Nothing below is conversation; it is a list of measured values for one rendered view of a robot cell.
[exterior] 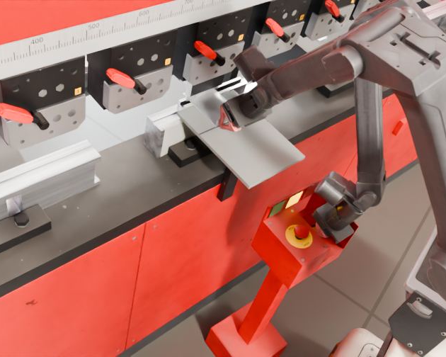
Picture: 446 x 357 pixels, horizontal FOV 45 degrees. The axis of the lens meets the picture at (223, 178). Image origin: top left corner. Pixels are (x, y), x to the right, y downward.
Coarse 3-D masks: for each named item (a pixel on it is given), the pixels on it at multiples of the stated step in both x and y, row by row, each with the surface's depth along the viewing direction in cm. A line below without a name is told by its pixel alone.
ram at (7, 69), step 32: (0, 0) 74; (32, 0) 77; (64, 0) 81; (96, 0) 85; (128, 0) 89; (160, 0) 94; (256, 0) 112; (0, 32) 77; (32, 32) 81; (128, 32) 94; (160, 32) 100; (0, 64) 81; (32, 64) 85
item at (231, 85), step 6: (240, 78) 139; (222, 84) 136; (228, 84) 137; (234, 84) 138; (240, 84) 137; (234, 90) 137; (240, 90) 138; (180, 102) 128; (186, 102) 130; (180, 108) 129
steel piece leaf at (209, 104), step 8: (200, 96) 131; (208, 96) 131; (216, 96) 132; (200, 104) 129; (208, 104) 129; (216, 104) 130; (208, 112) 128; (216, 112) 128; (216, 120) 126; (224, 120) 126
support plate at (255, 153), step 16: (224, 96) 133; (192, 112) 127; (192, 128) 123; (208, 128) 124; (256, 128) 128; (272, 128) 129; (208, 144) 121; (224, 144) 122; (240, 144) 123; (256, 144) 124; (272, 144) 125; (288, 144) 126; (224, 160) 119; (240, 160) 120; (256, 160) 121; (272, 160) 122; (288, 160) 123; (240, 176) 116; (256, 176) 117
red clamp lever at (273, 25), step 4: (268, 20) 116; (272, 20) 115; (268, 24) 116; (272, 24) 115; (276, 24) 116; (272, 28) 116; (276, 28) 117; (280, 28) 119; (276, 32) 118; (280, 32) 119; (284, 32) 123; (280, 36) 123; (284, 36) 122; (288, 36) 122; (284, 40) 122; (288, 40) 123
